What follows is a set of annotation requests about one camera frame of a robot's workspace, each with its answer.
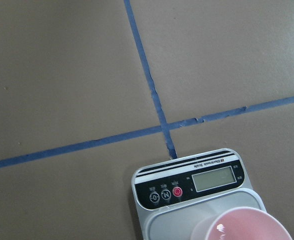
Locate pink paper cup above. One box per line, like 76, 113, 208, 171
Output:
190, 207, 292, 240

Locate silver digital kitchen scale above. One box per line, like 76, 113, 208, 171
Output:
131, 148, 266, 240

